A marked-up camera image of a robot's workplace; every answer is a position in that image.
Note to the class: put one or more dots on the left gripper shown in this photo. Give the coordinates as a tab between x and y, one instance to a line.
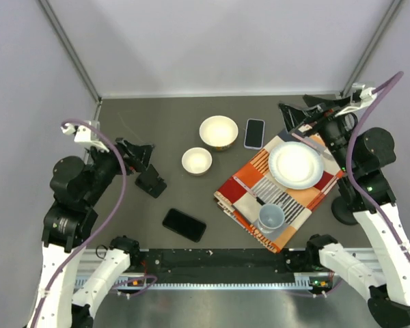
141	152

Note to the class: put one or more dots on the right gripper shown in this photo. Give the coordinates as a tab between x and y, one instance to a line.
292	117

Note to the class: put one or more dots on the black wedge phone stand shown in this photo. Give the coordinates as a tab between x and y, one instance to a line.
150	182

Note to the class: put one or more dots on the phone with lilac case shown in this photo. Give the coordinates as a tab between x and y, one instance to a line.
254	134

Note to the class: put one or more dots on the black round-base phone holder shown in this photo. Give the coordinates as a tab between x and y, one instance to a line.
340	207

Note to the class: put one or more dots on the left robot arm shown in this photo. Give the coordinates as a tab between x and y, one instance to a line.
77	187

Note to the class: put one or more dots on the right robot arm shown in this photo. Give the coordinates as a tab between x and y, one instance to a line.
366	196

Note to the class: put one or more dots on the white plate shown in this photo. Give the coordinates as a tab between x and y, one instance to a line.
295	165

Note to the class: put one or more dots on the small cream bowl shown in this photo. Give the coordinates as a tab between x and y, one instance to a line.
197	161

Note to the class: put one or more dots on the large green bowl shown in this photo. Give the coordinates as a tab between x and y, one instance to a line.
219	132

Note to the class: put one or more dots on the orange patterned cloth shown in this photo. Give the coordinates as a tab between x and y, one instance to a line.
297	205

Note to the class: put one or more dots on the grey cup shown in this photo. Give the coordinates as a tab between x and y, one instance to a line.
270	218

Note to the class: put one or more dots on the pink handled fork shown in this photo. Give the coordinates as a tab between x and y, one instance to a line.
315	143

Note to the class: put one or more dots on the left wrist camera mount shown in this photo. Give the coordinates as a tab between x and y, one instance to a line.
84	137

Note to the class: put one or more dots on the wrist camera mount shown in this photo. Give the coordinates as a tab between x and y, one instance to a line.
362	96
84	137

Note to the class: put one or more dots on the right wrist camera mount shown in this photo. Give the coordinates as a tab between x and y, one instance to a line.
362	96

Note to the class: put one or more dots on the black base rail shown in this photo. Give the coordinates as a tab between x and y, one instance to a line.
224	266

